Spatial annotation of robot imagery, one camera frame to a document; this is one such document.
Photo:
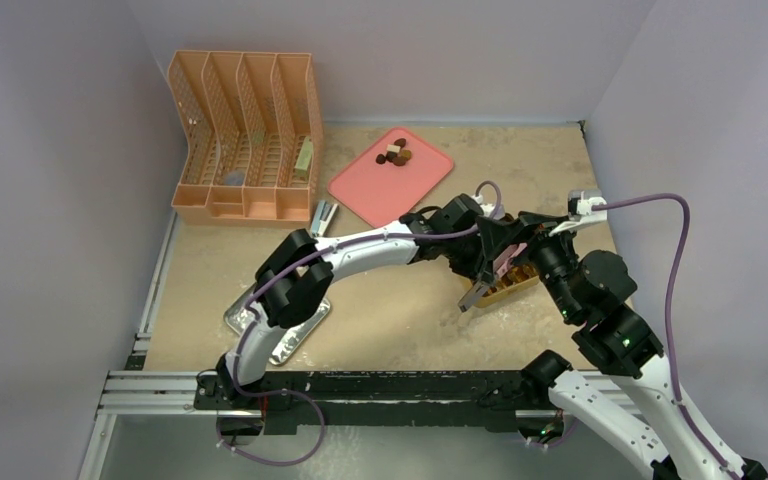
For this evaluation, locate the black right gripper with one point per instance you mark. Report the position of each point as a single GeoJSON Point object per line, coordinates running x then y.
{"type": "Point", "coordinates": [521, 234]}

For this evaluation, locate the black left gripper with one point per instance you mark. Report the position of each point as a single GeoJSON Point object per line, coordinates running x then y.
{"type": "Point", "coordinates": [476, 268]}

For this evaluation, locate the pink tongs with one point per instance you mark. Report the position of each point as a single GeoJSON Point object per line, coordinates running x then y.
{"type": "Point", "coordinates": [504, 262]}

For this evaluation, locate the gold chocolate box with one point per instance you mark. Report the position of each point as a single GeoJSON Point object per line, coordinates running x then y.
{"type": "Point", "coordinates": [515, 281]}

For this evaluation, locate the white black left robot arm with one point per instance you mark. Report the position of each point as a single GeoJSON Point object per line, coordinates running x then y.
{"type": "Point", "coordinates": [292, 282]}

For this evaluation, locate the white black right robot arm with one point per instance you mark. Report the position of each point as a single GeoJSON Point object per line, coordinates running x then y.
{"type": "Point", "coordinates": [669, 437]}

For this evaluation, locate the pink plastic tray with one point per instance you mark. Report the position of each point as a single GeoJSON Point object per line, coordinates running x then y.
{"type": "Point", "coordinates": [380, 193]}

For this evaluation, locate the grey blue stapler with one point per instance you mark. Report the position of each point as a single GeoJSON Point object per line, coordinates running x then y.
{"type": "Point", "coordinates": [323, 216]}

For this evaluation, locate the green eraser block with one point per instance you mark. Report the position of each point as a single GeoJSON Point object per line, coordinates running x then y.
{"type": "Point", "coordinates": [304, 158]}

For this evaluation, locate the silver foil tray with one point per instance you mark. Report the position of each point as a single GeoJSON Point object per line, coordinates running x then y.
{"type": "Point", "coordinates": [237, 318]}

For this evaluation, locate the orange plastic file organizer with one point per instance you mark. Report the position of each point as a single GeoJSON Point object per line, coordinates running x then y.
{"type": "Point", "coordinates": [244, 115]}

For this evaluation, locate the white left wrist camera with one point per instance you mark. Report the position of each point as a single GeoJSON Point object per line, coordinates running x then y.
{"type": "Point", "coordinates": [491, 210]}

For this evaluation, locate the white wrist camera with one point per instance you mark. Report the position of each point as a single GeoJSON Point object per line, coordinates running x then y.
{"type": "Point", "coordinates": [491, 210]}
{"type": "Point", "coordinates": [583, 211]}

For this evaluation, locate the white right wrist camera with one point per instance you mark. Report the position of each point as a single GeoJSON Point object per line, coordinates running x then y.
{"type": "Point", "coordinates": [583, 211]}

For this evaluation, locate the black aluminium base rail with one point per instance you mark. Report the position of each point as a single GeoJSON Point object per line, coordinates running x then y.
{"type": "Point", "coordinates": [498, 401]}

